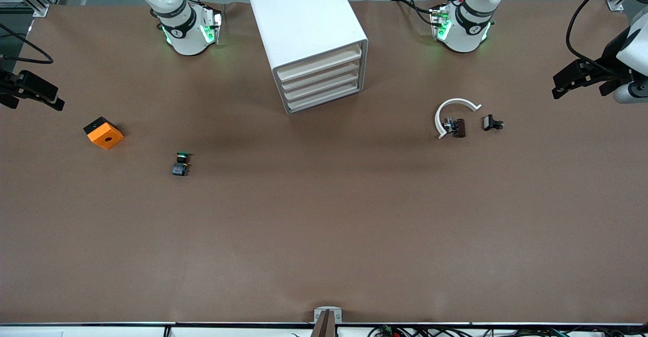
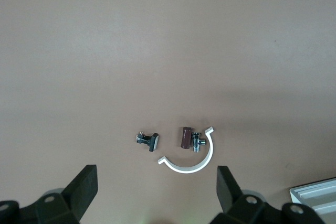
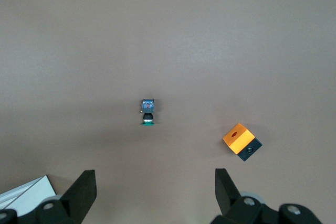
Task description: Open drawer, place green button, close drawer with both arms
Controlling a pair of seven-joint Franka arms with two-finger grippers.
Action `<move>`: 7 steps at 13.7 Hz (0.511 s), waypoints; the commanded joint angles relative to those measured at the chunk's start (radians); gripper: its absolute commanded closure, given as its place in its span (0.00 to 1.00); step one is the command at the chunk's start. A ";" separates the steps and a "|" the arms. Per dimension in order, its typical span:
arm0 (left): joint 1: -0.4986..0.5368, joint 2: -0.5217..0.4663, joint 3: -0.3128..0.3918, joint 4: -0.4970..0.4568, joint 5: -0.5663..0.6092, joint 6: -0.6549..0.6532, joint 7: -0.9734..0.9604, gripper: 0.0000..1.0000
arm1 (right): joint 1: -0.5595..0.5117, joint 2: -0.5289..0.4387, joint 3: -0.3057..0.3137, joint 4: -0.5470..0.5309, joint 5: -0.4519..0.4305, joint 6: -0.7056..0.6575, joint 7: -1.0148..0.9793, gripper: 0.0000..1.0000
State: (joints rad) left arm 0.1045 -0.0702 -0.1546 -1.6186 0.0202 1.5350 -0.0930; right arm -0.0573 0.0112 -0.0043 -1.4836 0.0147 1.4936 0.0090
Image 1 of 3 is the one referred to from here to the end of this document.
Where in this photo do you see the green push button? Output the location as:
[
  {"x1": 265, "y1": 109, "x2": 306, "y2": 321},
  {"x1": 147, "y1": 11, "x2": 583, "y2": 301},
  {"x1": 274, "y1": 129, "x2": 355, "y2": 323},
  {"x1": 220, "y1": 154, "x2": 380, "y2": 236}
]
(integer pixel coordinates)
[{"x1": 172, "y1": 151, "x2": 193, "y2": 177}]

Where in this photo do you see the white cabinet drawer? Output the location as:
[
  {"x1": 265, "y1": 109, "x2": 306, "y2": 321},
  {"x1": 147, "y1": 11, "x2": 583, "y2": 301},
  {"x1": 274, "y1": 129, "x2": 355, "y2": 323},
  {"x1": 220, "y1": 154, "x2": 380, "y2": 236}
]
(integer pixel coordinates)
[
  {"x1": 282, "y1": 68, "x2": 363, "y2": 102},
  {"x1": 285, "y1": 79, "x2": 365, "y2": 113},
  {"x1": 277, "y1": 45, "x2": 362, "y2": 81},
  {"x1": 279, "y1": 56, "x2": 362, "y2": 92}
]

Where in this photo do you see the white drawer cabinet housing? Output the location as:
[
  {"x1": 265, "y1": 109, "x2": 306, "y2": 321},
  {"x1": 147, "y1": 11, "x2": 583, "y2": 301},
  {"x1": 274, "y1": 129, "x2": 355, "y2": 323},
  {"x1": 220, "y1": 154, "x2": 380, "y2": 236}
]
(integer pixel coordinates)
[{"x1": 245, "y1": 0, "x2": 369, "y2": 115}]

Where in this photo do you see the orange black square block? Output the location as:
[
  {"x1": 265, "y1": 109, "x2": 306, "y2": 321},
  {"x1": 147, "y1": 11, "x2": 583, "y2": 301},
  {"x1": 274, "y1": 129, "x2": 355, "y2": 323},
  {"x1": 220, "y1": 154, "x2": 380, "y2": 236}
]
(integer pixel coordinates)
[{"x1": 84, "y1": 117, "x2": 125, "y2": 150}]

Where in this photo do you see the white curved plastic part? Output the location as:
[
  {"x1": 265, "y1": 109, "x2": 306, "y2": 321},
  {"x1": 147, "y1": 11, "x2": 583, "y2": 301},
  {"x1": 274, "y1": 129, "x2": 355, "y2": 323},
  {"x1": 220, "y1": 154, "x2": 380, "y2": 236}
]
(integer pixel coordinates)
[{"x1": 434, "y1": 98, "x2": 482, "y2": 140}]

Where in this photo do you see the small brown clip part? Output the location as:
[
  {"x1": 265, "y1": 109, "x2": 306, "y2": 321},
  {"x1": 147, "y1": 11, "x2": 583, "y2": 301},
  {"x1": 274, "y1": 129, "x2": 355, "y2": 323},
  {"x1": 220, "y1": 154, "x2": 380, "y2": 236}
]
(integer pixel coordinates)
[{"x1": 443, "y1": 117, "x2": 466, "y2": 138}]

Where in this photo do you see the brown table cover mat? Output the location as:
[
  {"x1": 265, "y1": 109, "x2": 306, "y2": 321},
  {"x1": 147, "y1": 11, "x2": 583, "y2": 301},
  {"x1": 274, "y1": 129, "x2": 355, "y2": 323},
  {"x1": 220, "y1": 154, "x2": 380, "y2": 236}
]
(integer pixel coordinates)
[{"x1": 0, "y1": 0, "x2": 648, "y2": 325}]

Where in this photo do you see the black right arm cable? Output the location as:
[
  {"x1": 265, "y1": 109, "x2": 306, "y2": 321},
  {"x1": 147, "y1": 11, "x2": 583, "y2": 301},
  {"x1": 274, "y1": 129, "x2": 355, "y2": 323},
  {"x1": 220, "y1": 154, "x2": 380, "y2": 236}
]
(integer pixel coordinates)
[{"x1": 0, "y1": 22, "x2": 55, "y2": 65}]

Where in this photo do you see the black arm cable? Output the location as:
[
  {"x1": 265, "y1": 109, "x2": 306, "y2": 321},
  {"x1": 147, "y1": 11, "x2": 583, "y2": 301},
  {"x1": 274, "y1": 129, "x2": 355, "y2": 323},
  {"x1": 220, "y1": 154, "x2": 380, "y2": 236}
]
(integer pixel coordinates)
[
  {"x1": 0, "y1": 22, "x2": 55, "y2": 65},
  {"x1": 565, "y1": 0, "x2": 648, "y2": 65}
]

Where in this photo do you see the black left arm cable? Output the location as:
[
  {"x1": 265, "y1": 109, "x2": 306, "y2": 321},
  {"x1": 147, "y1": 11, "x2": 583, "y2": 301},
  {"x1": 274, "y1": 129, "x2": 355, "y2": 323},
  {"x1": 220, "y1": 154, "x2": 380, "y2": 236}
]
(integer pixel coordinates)
[{"x1": 565, "y1": 0, "x2": 648, "y2": 65}]

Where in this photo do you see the black base power cable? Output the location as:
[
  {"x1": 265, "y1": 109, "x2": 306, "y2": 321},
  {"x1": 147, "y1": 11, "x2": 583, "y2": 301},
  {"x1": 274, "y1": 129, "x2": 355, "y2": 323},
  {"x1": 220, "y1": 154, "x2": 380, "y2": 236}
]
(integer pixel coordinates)
[{"x1": 392, "y1": 0, "x2": 437, "y2": 26}]

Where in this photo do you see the white table edge rail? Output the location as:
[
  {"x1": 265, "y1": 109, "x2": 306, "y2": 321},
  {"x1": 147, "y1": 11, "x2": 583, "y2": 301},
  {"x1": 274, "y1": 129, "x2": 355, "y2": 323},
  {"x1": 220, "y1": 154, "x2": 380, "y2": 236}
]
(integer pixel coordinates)
[{"x1": 0, "y1": 322, "x2": 648, "y2": 337}]

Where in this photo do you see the tangled cable bundle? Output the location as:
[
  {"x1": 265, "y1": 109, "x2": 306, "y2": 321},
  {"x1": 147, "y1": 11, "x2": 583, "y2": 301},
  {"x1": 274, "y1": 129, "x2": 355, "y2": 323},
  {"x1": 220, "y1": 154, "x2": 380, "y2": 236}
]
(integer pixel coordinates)
[{"x1": 367, "y1": 325, "x2": 648, "y2": 337}]

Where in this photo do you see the grey camera post bracket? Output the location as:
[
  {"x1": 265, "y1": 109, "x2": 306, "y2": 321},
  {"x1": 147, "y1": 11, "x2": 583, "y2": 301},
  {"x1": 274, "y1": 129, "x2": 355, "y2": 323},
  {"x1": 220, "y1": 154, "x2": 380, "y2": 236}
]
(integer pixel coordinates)
[{"x1": 311, "y1": 307, "x2": 343, "y2": 337}]

